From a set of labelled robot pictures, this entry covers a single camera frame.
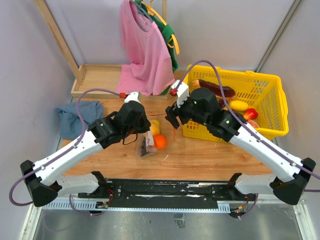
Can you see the yellow mango toy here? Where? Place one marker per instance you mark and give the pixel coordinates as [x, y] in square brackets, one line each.
[238, 105]

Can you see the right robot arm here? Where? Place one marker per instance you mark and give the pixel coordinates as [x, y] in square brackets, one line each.
[290, 174]

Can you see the chocolate eclair toy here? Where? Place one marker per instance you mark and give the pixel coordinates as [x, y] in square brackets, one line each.
[229, 93]

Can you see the watermelon slice toy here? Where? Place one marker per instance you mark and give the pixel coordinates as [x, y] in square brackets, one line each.
[253, 123]

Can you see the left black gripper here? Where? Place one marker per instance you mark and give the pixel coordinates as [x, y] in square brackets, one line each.
[145, 126]

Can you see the wooden tray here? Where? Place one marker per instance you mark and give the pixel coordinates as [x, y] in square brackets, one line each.
[103, 76]

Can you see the clear zip top bag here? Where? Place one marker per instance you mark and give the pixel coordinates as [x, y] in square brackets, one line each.
[165, 128]

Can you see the purple grape bunch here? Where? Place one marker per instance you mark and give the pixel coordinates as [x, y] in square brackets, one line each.
[221, 103]

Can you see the orange tangerine toy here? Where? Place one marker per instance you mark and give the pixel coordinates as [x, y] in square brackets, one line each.
[160, 142]

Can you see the red yellow apple toy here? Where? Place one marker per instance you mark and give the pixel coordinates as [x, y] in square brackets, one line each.
[250, 114]

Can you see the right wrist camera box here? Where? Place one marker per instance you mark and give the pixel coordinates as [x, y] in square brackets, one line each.
[180, 90]

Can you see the pink t-shirt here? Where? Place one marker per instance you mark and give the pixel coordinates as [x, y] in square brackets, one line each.
[150, 67]

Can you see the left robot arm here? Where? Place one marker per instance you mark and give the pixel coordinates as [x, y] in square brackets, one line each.
[45, 179]

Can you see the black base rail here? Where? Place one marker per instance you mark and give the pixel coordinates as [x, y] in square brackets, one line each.
[167, 195]

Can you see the wooden rack post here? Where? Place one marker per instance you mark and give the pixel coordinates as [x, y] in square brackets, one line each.
[56, 33]

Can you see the green t-shirt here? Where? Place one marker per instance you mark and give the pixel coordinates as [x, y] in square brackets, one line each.
[167, 32]

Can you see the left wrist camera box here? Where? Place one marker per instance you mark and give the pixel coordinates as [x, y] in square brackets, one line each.
[132, 96]

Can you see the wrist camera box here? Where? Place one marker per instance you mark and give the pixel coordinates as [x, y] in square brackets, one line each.
[180, 90]
[132, 96]

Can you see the yellow plastic basket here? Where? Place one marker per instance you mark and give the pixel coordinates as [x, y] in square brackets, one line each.
[260, 91]

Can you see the blue crumpled cloth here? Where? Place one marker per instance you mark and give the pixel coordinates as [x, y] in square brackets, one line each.
[70, 126]

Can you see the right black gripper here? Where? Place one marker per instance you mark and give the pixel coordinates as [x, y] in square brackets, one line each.
[172, 112]

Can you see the grey clothes hanger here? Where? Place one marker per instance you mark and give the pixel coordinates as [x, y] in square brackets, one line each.
[141, 17]

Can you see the yellow clothes hanger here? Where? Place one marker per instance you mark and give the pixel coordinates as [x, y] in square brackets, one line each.
[172, 41]

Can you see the dark small grape bunch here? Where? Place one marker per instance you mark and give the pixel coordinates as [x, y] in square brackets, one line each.
[144, 150]

